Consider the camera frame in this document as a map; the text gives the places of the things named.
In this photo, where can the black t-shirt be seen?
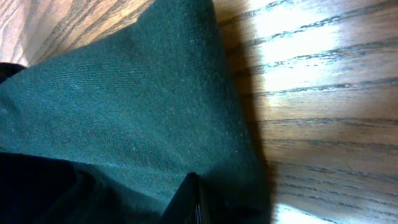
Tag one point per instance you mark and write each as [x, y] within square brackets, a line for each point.
[106, 133]

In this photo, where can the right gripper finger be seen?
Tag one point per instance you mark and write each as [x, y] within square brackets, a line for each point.
[184, 206]

